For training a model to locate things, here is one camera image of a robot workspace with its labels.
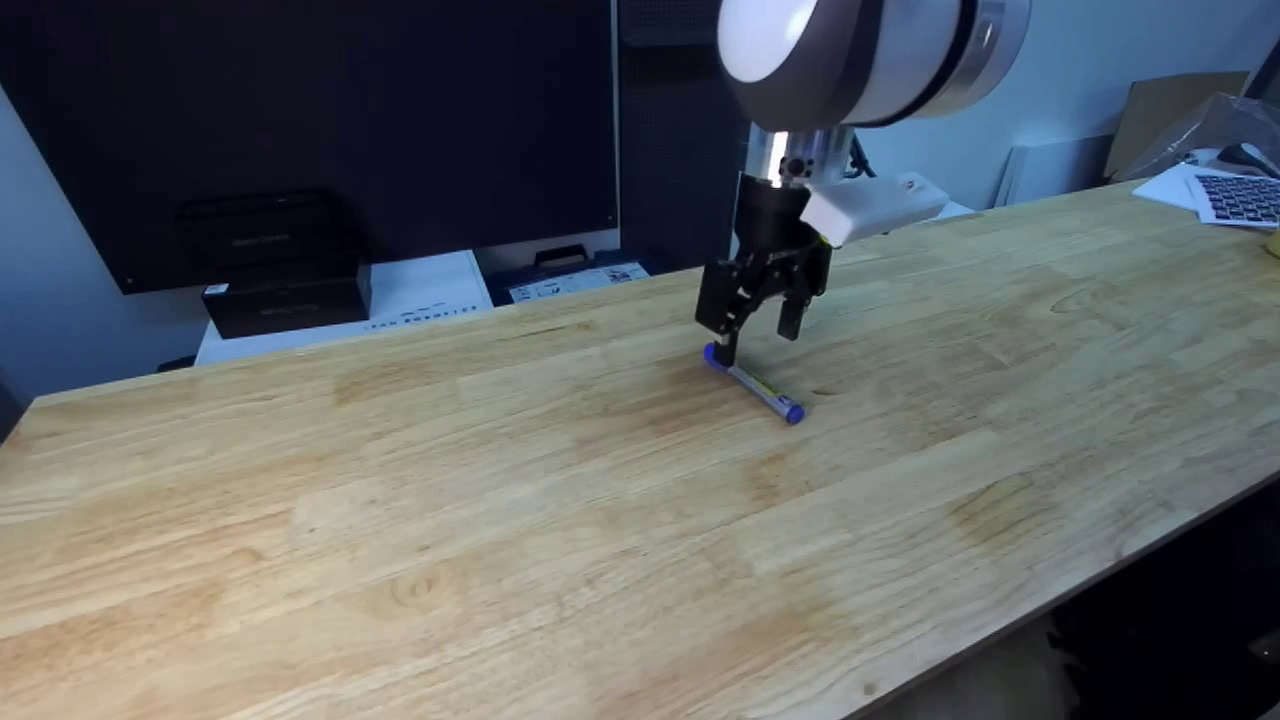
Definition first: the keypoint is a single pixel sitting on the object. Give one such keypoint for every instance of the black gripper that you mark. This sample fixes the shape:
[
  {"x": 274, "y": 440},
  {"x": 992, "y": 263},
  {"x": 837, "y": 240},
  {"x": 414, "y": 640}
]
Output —
[{"x": 772, "y": 232}]

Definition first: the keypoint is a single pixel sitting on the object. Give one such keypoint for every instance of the blue capped silver marker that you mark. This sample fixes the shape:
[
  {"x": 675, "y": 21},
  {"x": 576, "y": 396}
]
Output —
[{"x": 763, "y": 384}]

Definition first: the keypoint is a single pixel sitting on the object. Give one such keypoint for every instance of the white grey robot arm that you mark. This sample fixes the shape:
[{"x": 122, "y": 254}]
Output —
[{"x": 880, "y": 54}]

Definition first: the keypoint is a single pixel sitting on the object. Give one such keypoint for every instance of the white plastic container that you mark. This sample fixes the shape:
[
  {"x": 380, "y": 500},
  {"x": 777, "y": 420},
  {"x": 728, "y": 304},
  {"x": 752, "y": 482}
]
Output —
[{"x": 1053, "y": 169}]

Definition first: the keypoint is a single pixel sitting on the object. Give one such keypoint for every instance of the white flat box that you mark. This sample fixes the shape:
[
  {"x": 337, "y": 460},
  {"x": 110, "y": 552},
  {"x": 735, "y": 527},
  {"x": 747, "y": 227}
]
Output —
[{"x": 414, "y": 300}]

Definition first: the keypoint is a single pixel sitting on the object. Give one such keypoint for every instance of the brown cardboard box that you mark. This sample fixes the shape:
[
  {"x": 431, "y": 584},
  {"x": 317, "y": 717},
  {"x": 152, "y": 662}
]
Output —
[{"x": 1174, "y": 122}]

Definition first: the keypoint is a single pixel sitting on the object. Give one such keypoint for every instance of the large black monitor screen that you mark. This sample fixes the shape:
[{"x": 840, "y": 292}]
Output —
[{"x": 334, "y": 122}]

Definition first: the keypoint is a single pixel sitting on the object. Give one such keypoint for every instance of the checkerboard calibration paper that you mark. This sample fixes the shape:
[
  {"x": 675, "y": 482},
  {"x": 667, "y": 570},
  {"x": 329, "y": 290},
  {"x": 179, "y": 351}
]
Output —
[{"x": 1233, "y": 198}]

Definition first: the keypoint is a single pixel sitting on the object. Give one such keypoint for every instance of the black equipment box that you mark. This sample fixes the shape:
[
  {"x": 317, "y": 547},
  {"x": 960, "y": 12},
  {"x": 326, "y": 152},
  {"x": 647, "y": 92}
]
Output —
[{"x": 274, "y": 263}]

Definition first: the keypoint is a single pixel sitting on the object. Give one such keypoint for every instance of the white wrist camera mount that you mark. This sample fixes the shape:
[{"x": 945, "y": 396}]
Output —
[{"x": 875, "y": 201}]

